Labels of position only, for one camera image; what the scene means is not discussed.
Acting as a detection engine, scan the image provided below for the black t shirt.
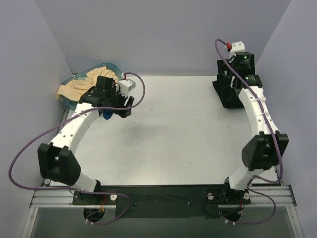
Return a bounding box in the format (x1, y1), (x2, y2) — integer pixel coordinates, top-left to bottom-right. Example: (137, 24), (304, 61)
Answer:
(212, 75), (243, 109)

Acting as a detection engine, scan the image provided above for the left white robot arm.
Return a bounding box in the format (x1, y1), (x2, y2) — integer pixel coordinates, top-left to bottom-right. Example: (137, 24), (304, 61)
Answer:
(37, 76), (135, 204)

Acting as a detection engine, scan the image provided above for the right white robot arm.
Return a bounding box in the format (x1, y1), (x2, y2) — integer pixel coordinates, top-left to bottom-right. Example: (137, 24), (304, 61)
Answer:
(213, 48), (289, 203)

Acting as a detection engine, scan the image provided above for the blue t shirt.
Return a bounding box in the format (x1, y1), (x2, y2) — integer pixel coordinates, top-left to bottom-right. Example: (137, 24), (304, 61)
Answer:
(103, 111), (113, 120)

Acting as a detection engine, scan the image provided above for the teal plastic basket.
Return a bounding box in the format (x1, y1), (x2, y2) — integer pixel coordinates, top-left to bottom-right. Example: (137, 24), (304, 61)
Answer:
(62, 62), (122, 110)

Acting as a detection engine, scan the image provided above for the beige t shirt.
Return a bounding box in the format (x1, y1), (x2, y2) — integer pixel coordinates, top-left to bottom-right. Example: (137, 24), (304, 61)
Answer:
(56, 66), (119, 102)

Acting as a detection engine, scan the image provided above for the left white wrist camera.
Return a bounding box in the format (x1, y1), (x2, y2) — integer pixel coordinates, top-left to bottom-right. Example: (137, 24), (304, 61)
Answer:
(119, 79), (136, 97)

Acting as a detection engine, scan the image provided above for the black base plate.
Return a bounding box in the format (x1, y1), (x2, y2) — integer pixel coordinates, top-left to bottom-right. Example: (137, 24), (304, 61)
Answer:
(72, 184), (251, 218)

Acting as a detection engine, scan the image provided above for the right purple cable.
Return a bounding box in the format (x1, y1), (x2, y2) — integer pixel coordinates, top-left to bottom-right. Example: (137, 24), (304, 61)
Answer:
(214, 38), (284, 226)

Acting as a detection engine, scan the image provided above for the aluminium frame rail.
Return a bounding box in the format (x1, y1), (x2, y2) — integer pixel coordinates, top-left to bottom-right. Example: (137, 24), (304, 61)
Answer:
(30, 184), (297, 209)

